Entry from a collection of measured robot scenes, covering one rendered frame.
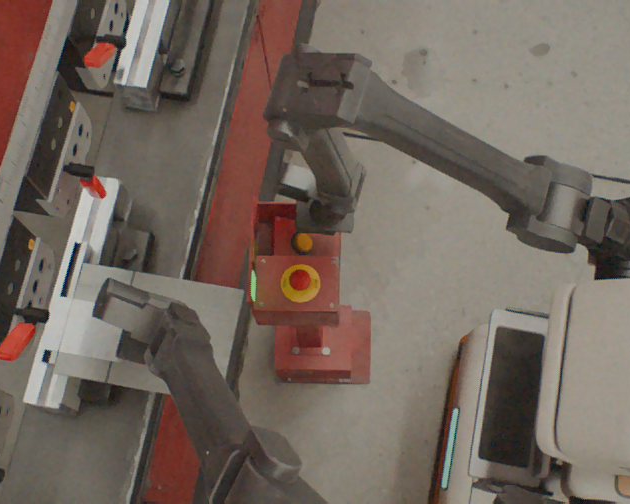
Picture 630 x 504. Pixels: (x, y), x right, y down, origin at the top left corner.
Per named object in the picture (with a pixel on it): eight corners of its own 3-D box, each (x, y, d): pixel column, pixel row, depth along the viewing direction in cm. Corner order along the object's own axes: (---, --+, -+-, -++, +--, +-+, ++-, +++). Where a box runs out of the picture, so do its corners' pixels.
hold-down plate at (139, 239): (113, 405, 147) (108, 402, 144) (81, 399, 147) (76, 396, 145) (155, 236, 156) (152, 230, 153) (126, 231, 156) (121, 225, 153)
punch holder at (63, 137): (68, 222, 125) (27, 176, 109) (11, 212, 126) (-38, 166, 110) (95, 127, 129) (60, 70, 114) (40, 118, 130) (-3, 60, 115)
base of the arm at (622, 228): (654, 279, 116) (662, 195, 119) (615, 259, 112) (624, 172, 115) (600, 286, 123) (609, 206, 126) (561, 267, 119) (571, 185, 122)
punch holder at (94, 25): (104, 96, 131) (70, 36, 115) (49, 88, 132) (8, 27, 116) (129, 9, 135) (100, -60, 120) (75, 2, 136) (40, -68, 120)
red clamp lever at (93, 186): (108, 202, 128) (89, 176, 119) (81, 198, 129) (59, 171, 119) (111, 191, 129) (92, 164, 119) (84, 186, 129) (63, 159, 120)
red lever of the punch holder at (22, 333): (15, 354, 105) (50, 306, 113) (-18, 348, 105) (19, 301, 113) (17, 365, 106) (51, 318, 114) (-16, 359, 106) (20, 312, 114)
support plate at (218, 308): (220, 404, 135) (219, 403, 134) (55, 373, 137) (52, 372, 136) (244, 291, 140) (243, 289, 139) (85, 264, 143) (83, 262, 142)
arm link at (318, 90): (312, 114, 92) (339, 26, 93) (250, 127, 103) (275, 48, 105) (588, 254, 114) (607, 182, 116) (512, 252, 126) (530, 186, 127)
